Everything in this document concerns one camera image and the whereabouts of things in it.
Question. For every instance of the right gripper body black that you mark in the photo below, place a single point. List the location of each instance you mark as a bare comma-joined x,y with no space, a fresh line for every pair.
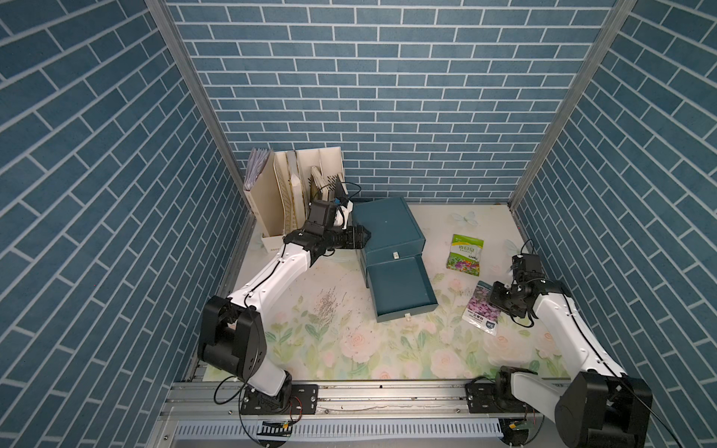
502,299

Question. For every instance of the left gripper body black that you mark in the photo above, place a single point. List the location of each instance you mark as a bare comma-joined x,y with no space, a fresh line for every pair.
336,238

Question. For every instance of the teal drawer cabinet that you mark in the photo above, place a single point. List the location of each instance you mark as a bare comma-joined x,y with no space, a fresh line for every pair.
395,234

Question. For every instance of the purple flower seed bag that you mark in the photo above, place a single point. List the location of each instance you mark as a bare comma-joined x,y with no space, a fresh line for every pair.
479,312

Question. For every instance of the teal drawer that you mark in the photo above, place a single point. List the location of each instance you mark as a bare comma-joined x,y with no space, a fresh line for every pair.
399,288

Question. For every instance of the green flower seed bag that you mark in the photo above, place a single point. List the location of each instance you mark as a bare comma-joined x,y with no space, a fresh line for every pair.
465,254

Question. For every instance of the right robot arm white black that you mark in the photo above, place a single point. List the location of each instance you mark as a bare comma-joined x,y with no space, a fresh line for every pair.
602,406

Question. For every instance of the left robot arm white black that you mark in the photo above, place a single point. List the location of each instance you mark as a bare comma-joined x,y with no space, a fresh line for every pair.
232,337

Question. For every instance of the dark striped notebook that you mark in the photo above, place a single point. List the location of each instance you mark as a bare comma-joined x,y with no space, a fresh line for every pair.
336,189

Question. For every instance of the white file organizer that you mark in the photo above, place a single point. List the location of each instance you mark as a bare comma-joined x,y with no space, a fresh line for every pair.
289,182

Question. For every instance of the purple folder stack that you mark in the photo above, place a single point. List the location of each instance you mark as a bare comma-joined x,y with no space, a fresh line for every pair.
255,165

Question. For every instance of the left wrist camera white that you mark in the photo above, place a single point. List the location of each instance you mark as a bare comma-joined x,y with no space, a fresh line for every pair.
344,208

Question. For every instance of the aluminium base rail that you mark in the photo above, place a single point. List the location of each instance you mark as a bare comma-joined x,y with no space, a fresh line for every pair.
327,413

